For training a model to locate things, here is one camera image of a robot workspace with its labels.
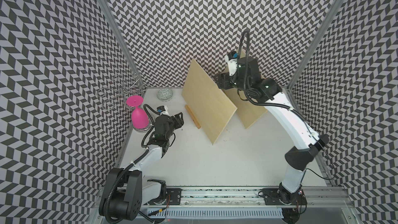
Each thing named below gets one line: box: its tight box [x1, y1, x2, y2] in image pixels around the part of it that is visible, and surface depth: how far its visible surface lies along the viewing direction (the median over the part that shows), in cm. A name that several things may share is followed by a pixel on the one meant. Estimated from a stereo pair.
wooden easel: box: [184, 104, 202, 130], surface depth 99 cm
